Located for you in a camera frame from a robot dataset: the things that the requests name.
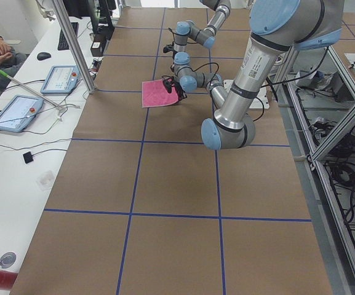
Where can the round grey metal disc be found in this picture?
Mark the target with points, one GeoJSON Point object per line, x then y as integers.
{"type": "Point", "coordinates": [7, 260]}

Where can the small black box white label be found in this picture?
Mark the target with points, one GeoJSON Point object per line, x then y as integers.
{"type": "Point", "coordinates": [99, 45]}

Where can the black monitor stand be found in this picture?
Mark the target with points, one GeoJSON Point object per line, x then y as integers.
{"type": "Point", "coordinates": [100, 14]}

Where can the pink and grey towel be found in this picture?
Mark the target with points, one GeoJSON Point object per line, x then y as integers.
{"type": "Point", "coordinates": [154, 94]}

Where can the far teach pendant tablet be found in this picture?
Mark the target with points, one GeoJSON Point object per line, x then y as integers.
{"type": "Point", "coordinates": [61, 80]}

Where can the near teach pendant tablet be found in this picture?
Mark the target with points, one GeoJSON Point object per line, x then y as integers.
{"type": "Point", "coordinates": [19, 113]}

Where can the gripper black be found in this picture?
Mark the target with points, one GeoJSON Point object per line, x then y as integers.
{"type": "Point", "coordinates": [178, 88]}

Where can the aluminium frame rack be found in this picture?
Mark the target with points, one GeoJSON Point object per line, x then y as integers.
{"type": "Point", "coordinates": [316, 91]}

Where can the teach pendant tablet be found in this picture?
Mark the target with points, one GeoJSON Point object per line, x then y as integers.
{"type": "Point", "coordinates": [19, 113]}
{"type": "Point", "coordinates": [61, 80]}

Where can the black computer mouse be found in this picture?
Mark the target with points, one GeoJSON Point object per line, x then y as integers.
{"type": "Point", "coordinates": [43, 56]}

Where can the reacher grabber stick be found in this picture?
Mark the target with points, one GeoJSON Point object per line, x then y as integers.
{"type": "Point", "coordinates": [60, 107]}

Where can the small black square device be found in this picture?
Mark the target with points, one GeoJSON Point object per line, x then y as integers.
{"type": "Point", "coordinates": [28, 157]}

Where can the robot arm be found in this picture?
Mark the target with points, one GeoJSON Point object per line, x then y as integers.
{"type": "Point", "coordinates": [275, 27]}
{"type": "Point", "coordinates": [198, 27]}

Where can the aluminium frame post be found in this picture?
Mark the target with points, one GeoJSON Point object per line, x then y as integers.
{"type": "Point", "coordinates": [65, 24]}

